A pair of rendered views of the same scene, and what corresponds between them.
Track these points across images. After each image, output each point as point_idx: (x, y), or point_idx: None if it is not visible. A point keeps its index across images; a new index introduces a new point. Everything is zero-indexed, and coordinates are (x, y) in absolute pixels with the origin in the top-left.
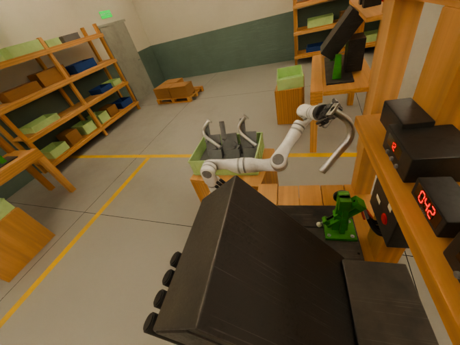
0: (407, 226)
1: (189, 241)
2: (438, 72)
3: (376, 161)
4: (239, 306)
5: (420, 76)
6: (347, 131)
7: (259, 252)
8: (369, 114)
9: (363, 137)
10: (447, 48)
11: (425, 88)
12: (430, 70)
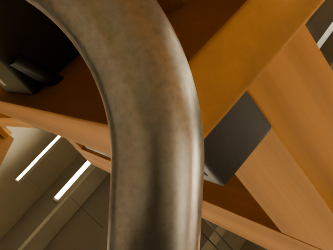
0: (10, 116)
1: None
2: (266, 182)
3: (46, 130)
4: None
5: (299, 174)
6: (60, 29)
7: None
8: (220, 119)
9: (80, 140)
10: (289, 212)
11: (259, 155)
12: (285, 184)
